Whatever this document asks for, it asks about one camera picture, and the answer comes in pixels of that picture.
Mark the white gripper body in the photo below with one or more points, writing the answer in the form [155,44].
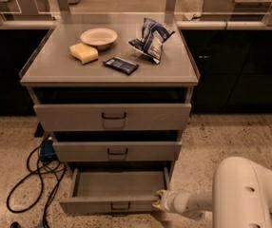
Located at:
[168,201]

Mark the grey bottom drawer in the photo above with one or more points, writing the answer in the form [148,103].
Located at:
[114,192]

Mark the grey drawer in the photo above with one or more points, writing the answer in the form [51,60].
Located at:
[117,151]
[97,117]
[114,192]

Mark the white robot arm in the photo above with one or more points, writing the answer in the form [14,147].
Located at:
[241,197]

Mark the grey drawer cabinet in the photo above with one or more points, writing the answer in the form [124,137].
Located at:
[56,78]

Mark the grey middle drawer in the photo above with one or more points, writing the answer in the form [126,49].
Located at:
[117,151]

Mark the grey top drawer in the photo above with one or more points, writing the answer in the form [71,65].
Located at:
[97,117]

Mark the blue power adapter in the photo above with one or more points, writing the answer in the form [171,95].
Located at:
[46,150]

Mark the dark blue snack packet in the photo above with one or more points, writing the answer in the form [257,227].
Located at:
[121,65]

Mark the yellow sponge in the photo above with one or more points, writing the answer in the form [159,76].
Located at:
[84,53]

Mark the blue white chip bag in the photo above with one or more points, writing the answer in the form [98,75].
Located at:
[154,35]

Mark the white bowl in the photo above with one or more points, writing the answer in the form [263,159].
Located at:
[101,38]

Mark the white horizontal rail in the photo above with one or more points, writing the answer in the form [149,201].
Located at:
[197,25]

